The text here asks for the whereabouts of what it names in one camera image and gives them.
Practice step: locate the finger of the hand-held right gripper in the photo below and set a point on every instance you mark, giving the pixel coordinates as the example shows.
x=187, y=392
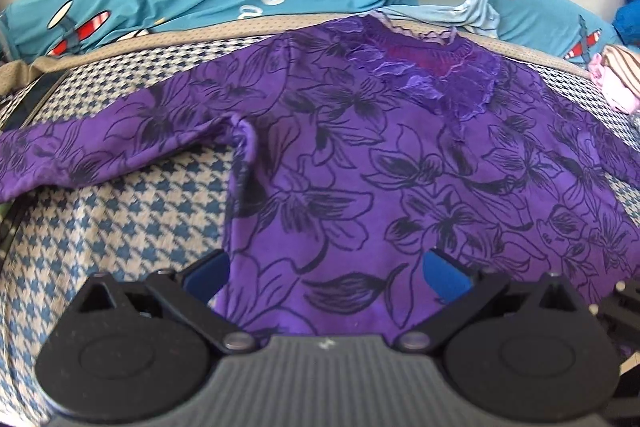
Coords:
x=625, y=312

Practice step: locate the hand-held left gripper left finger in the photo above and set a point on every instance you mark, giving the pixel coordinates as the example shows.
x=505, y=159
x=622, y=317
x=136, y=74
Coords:
x=207, y=276

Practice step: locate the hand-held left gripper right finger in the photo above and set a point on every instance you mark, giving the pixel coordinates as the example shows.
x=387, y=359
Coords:
x=442, y=276

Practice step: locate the purple floral shirt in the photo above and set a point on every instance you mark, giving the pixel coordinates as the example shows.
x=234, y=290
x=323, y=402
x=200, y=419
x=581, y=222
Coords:
x=375, y=157

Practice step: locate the pink garment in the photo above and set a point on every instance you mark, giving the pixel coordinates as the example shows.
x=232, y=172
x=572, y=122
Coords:
x=612, y=94

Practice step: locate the black smartphone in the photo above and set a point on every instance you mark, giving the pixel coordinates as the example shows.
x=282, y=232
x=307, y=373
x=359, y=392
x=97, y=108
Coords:
x=42, y=99

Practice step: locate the beige striped knit garment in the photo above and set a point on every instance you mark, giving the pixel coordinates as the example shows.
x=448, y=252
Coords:
x=622, y=67

